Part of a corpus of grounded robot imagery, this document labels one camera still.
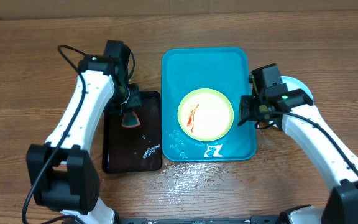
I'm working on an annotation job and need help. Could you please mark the light blue plate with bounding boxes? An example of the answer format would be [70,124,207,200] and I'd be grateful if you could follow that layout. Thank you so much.
[282,76,314,100]

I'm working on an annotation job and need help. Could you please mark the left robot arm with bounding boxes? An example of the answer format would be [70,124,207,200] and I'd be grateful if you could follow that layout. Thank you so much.
[21,52,139,223]

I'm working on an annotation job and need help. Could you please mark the yellow-green plate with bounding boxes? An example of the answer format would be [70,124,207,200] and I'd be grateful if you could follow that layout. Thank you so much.
[177,88,234,142]

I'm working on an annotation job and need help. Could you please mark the teal plastic tray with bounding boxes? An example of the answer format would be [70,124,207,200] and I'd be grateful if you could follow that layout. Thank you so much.
[161,47,257,162]

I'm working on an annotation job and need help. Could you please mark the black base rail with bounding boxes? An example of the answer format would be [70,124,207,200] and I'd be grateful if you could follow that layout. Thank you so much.
[113,215,290,224]

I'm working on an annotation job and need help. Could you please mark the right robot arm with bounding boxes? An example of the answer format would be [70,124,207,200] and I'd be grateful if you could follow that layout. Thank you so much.
[239,89,358,223]

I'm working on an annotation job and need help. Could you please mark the black plastic tray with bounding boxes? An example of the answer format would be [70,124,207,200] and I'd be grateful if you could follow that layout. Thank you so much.
[102,91,162,174]

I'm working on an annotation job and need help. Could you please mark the green and orange sponge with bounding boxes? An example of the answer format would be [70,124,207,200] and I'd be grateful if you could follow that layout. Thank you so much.
[121,111,140,128]

